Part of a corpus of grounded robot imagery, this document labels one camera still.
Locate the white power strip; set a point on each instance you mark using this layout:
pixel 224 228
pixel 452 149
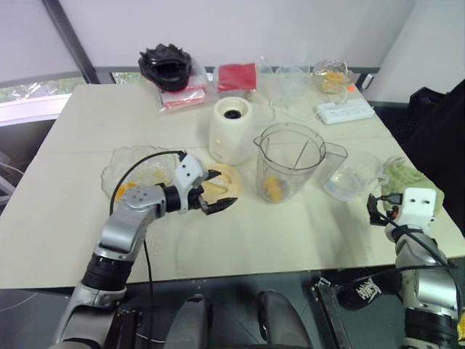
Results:
pixel 345 112

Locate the orange pieces heap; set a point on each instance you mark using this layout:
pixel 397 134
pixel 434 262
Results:
pixel 331 80

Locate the black post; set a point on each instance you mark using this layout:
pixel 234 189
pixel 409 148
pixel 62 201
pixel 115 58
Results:
pixel 328 312

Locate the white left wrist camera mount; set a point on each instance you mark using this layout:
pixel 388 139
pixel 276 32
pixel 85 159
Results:
pixel 187 172

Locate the dark rounded shape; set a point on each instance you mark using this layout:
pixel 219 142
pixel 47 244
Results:
pixel 192 323
pixel 276 320

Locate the orange segment clump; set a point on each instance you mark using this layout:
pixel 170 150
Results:
pixel 273 189

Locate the black bracket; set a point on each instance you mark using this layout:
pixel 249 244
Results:
pixel 127 325

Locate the crumpled clear plastic bags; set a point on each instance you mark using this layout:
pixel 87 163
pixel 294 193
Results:
pixel 287 85

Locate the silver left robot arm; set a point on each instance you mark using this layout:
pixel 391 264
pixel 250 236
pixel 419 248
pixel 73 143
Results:
pixel 123 229

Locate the black window frame bar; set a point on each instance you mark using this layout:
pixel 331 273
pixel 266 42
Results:
pixel 69 36

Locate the black cap with white print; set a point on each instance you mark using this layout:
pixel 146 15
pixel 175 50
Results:
pixel 359 291

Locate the orange segment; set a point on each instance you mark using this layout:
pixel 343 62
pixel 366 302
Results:
pixel 127 189

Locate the clear plastic measuring cup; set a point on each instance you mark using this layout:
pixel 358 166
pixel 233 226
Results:
pixel 348 181

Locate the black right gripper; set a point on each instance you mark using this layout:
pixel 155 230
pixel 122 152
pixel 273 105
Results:
pixel 374 214

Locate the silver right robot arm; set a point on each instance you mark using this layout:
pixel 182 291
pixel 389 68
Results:
pixel 432 291

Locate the cream white blender base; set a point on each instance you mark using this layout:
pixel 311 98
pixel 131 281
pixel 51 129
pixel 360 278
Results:
pixel 229 138

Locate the white adapter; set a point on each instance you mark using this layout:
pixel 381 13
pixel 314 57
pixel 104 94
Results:
pixel 367 80

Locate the black spiky object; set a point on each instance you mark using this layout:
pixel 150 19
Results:
pixel 167 72

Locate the green towel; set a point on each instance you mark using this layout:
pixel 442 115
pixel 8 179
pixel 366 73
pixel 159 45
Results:
pixel 407 176

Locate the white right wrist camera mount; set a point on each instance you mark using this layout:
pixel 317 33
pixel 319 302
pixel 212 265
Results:
pixel 417 209

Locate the clear zip bag with red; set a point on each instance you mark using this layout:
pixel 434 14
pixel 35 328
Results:
pixel 181 98

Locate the red packet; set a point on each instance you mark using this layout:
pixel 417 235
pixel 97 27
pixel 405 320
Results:
pixel 236 78

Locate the black chair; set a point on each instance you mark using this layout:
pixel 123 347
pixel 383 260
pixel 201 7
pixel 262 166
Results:
pixel 436 127

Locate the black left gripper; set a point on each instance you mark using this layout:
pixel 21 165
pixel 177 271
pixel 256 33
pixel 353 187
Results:
pixel 196 199

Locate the clear plastic blender jar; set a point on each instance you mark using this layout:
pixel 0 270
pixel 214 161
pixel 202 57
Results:
pixel 279 174

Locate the cream yellow blender lid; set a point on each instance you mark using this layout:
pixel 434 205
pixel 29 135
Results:
pixel 227 189

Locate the clear glass bowl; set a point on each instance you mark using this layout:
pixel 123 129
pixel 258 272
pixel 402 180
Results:
pixel 328 67

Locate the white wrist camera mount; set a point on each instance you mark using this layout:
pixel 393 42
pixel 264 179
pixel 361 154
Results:
pixel 187 172
pixel 417 209

